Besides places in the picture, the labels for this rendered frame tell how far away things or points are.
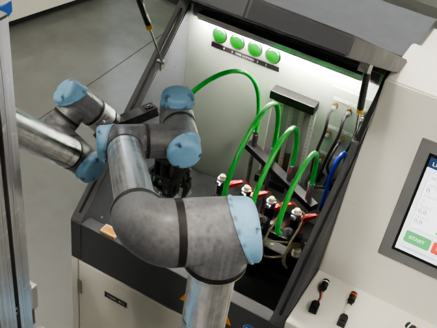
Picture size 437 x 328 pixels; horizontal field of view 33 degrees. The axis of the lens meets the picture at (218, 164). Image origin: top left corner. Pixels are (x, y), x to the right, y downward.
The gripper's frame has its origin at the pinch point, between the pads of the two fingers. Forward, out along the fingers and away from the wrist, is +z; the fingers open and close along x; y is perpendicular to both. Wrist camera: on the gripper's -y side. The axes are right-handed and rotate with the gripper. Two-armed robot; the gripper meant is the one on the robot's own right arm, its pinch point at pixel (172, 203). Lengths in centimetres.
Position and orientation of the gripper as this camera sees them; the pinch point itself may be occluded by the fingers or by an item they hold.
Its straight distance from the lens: 188.7
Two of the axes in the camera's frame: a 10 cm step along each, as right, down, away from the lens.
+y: -4.9, 5.2, -7.0
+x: 8.6, 3.9, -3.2
